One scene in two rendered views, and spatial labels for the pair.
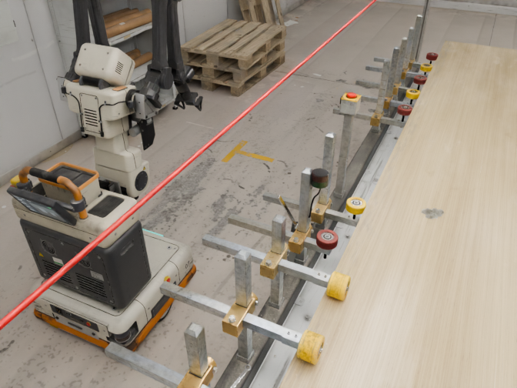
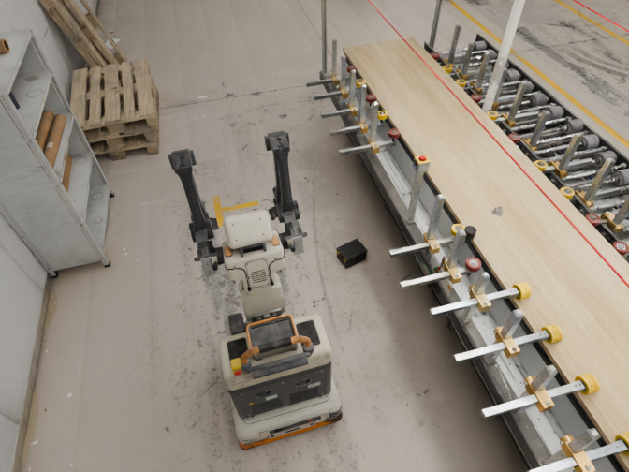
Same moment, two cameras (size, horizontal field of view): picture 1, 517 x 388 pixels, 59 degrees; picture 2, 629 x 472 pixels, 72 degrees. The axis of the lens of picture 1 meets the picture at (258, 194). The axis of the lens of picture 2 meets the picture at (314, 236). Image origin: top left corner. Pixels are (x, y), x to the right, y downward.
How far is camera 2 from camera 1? 168 cm
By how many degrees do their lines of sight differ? 31
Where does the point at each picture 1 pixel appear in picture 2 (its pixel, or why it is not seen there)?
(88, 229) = (318, 359)
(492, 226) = (528, 202)
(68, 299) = (282, 417)
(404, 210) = (484, 218)
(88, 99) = (255, 264)
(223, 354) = (385, 369)
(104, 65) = (262, 230)
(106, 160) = (258, 298)
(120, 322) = (335, 401)
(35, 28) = not seen: outside the picture
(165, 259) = not seen: hidden behind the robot
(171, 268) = not seen: hidden behind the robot
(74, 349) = (292, 445)
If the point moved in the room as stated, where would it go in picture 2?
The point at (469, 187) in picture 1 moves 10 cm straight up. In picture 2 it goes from (492, 180) to (497, 169)
